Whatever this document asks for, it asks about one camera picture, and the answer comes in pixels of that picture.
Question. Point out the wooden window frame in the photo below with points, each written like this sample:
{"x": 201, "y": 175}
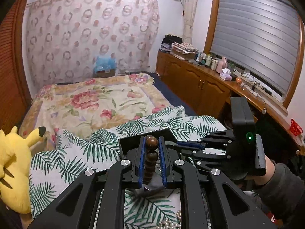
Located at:
{"x": 294, "y": 83}

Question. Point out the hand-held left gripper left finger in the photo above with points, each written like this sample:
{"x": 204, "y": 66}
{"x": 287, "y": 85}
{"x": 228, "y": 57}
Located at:
{"x": 142, "y": 164}

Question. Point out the blue bag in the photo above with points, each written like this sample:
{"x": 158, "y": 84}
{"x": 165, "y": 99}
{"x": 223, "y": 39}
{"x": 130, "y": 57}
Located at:
{"x": 104, "y": 63}

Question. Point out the shiny silver metal piece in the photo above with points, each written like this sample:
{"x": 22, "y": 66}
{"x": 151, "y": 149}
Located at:
{"x": 150, "y": 190}

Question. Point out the beige curtain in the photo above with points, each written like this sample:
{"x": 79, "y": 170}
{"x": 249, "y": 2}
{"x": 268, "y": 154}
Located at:
{"x": 189, "y": 16}

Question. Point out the dark blue bed sheet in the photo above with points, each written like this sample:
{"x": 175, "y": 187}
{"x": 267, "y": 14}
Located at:
{"x": 171, "y": 95}

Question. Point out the yellow plush toy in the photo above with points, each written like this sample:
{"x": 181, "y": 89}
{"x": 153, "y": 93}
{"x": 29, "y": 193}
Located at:
{"x": 14, "y": 167}

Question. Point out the red basket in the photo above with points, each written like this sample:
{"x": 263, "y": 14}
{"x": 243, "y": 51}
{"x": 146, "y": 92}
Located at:
{"x": 295, "y": 127}

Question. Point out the small orange lamp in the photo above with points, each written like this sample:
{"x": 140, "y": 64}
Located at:
{"x": 238, "y": 79}

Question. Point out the pile of dark clothes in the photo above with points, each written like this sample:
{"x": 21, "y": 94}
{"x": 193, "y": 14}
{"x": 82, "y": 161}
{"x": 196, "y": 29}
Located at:
{"x": 170, "y": 40}

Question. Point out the pink bottle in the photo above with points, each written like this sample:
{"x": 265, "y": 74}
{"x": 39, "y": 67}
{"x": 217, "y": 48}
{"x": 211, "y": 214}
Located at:
{"x": 221, "y": 64}

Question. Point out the floral blanket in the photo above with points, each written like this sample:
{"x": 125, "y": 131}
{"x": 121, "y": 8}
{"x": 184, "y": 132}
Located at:
{"x": 95, "y": 102}

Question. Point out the pink tissue box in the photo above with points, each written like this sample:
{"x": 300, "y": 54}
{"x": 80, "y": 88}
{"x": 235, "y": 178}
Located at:
{"x": 225, "y": 74}

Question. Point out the wooden cabinet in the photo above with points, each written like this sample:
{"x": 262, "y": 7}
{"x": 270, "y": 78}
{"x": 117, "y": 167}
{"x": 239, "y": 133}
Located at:
{"x": 190, "y": 81}

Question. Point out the wooden louvre door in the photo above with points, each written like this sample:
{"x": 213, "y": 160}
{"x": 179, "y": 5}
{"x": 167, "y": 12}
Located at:
{"x": 12, "y": 64}

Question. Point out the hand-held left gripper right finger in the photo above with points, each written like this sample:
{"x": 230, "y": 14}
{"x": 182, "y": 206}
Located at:
{"x": 162, "y": 159}

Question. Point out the grey window blind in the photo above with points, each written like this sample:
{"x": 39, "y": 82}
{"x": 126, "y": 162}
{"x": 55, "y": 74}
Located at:
{"x": 252, "y": 33}

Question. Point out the palm leaf printed cloth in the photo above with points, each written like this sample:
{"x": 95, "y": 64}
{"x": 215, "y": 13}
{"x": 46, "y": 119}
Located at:
{"x": 78, "y": 152}

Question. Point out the row of small bottles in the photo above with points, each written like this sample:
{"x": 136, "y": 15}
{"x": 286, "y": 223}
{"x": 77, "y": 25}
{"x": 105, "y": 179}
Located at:
{"x": 207, "y": 60}

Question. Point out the person's right forearm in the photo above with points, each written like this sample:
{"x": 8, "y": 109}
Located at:
{"x": 283, "y": 186}

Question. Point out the stack of patterned folded cloths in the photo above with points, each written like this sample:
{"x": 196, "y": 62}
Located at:
{"x": 183, "y": 49}

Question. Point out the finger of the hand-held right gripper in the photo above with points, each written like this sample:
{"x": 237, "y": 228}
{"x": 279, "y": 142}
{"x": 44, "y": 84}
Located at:
{"x": 209, "y": 159}
{"x": 190, "y": 144}

